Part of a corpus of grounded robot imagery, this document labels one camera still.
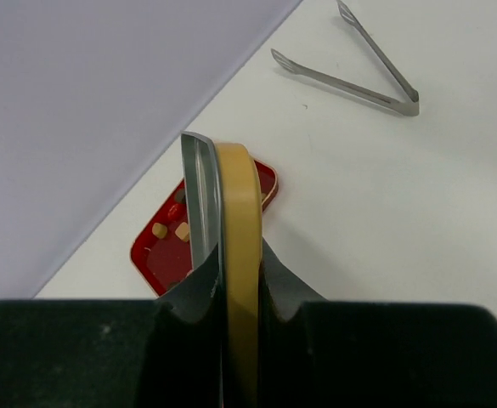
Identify red oval chocolate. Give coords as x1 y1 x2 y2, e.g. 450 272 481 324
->
167 202 184 222

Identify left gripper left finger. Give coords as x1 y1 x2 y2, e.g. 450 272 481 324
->
0 252 223 407

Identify red chocolate tray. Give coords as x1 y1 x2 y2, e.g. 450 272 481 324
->
128 159 280 298

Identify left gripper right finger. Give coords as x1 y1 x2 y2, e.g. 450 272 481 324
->
259 245 497 407

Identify silver tin lid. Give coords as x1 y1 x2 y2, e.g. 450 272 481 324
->
181 132 263 407

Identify metal tongs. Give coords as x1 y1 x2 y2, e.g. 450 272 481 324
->
270 1 421 117

